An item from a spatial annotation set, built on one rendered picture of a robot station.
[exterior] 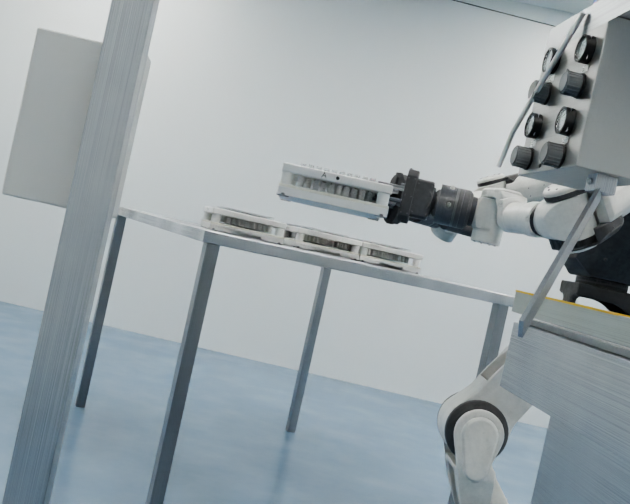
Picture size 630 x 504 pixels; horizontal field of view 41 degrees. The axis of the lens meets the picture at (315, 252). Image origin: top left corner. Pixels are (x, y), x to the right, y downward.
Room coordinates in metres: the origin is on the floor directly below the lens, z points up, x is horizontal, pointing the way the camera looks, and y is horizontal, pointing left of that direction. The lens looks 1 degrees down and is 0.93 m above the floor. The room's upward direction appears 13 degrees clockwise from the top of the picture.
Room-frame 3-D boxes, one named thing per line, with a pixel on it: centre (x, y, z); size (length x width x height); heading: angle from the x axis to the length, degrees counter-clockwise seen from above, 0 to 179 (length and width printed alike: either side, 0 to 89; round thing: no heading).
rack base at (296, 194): (1.95, -0.01, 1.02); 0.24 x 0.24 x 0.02; 1
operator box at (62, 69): (1.32, 0.40, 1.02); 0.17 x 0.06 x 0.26; 96
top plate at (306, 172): (1.95, -0.01, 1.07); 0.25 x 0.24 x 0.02; 1
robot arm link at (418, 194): (1.88, -0.22, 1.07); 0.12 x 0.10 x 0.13; 82
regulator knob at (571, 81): (1.13, -0.29, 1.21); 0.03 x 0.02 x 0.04; 6
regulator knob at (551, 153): (1.14, -0.28, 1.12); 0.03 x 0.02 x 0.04; 6
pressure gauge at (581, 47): (1.12, -0.29, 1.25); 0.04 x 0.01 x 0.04; 6
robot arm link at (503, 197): (1.83, -0.37, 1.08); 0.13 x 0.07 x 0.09; 19
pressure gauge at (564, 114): (1.14, -0.29, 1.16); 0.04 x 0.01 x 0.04; 6
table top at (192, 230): (3.26, 0.11, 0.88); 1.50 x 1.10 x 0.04; 24
